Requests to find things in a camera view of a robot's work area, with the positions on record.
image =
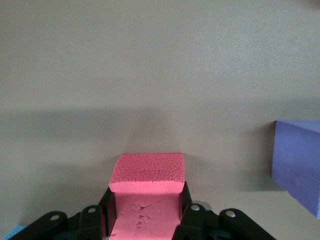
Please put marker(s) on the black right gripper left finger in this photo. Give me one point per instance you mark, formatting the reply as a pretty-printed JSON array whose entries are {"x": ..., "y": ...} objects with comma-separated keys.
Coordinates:
[{"x": 82, "y": 225}]

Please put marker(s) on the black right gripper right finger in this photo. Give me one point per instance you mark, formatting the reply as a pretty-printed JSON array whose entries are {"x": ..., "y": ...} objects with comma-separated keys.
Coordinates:
[{"x": 212, "y": 225}]

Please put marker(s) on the blue foam block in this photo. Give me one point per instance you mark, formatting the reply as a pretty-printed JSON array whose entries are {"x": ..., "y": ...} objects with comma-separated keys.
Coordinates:
[{"x": 15, "y": 235}]

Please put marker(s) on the red foam block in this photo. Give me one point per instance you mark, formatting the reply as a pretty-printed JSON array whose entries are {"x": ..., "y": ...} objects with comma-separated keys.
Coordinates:
[{"x": 147, "y": 170}]

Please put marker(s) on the purple foam block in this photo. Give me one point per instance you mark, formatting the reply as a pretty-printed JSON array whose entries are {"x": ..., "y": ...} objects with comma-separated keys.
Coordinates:
[{"x": 297, "y": 160}]

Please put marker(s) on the brown table cover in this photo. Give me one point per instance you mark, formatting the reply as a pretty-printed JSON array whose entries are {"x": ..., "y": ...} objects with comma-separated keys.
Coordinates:
[{"x": 150, "y": 62}]

